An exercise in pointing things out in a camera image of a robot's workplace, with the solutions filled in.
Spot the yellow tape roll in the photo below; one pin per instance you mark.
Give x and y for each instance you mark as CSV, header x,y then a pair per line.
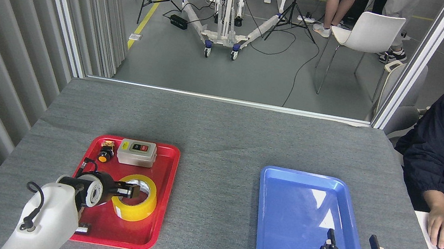
x,y
144,210

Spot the person's hand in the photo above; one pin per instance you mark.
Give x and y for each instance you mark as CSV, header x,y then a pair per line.
x,y
441,229

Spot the black yellow push button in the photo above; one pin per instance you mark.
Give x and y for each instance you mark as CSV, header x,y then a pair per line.
x,y
104,155

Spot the red plastic tray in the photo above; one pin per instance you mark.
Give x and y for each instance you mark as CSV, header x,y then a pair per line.
x,y
127,235

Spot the small black terminal block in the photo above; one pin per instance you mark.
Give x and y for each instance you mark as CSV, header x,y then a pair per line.
x,y
83,228

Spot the blue plastic tray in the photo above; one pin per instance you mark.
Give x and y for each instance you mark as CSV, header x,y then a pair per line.
x,y
299,227

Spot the grey floor plate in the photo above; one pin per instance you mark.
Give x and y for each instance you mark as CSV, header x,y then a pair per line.
x,y
135,37

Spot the grey office chair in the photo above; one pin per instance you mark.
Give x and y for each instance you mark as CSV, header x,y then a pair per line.
x,y
404,114

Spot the black power adapter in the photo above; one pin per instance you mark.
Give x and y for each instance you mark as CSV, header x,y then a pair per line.
x,y
179,22

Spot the white stand on wheels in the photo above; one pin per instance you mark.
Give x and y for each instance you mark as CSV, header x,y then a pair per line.
x,y
225,8

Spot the white plastic chair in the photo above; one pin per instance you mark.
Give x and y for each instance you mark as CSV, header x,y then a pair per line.
x,y
373,30

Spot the white power strip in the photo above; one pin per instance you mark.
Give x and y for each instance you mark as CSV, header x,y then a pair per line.
x,y
306,18

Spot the black equipment case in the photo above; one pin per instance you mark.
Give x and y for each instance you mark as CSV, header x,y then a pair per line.
x,y
361,6

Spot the white two-button switch box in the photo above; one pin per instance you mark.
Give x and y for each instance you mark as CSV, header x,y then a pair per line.
x,y
135,156

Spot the silver horizontal rail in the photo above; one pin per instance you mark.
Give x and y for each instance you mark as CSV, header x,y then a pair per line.
x,y
226,99

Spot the silver post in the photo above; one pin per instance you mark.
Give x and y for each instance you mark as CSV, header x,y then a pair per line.
x,y
417,62

